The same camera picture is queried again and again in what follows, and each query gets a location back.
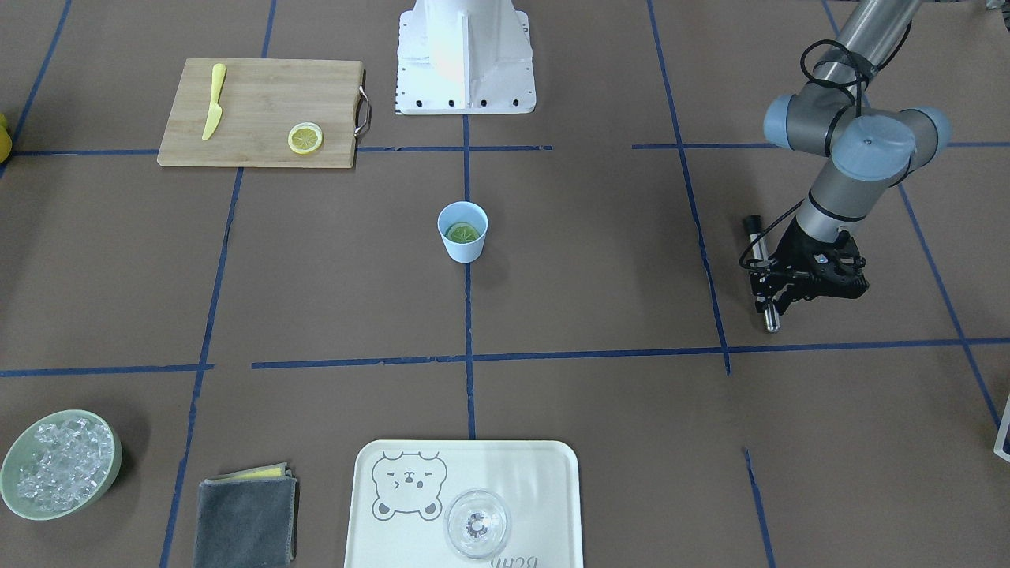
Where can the green bowl of ice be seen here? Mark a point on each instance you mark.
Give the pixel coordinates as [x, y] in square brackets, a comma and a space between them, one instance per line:
[63, 463]

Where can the yellow plastic knife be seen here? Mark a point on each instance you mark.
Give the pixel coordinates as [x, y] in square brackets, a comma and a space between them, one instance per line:
[214, 111]

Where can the whole yellow lemon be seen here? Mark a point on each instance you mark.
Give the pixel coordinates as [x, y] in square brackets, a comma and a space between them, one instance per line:
[6, 142]

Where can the grey folded cloth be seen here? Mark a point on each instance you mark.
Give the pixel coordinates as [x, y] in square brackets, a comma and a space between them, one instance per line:
[247, 518]

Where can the white rack at edge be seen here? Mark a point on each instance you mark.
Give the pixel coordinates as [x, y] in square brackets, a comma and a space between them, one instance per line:
[1001, 441]

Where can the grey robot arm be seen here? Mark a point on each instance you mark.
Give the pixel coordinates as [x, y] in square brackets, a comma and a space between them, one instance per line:
[867, 151]

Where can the yellow lemon slice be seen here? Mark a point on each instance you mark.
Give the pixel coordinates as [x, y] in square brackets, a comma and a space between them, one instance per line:
[462, 233]
[305, 138]

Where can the bamboo cutting board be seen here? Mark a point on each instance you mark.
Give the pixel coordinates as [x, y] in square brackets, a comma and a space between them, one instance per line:
[262, 99]

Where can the clear wine glass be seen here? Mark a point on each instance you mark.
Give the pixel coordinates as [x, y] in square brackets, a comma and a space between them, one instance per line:
[477, 525]

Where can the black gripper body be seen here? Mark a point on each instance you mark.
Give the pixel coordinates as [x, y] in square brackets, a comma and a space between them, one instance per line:
[798, 246]

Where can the steel muddler black tip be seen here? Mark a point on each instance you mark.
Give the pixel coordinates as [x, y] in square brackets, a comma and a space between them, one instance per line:
[757, 252]

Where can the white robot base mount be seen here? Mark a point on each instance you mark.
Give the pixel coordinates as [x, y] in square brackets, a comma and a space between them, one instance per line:
[464, 58]

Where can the cream bear tray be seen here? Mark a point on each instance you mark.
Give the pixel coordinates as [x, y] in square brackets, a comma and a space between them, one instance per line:
[402, 491]

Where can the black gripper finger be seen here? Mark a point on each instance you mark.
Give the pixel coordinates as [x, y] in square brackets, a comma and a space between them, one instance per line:
[769, 287]

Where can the light blue paper cup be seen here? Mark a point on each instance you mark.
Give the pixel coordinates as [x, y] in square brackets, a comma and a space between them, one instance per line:
[463, 211]

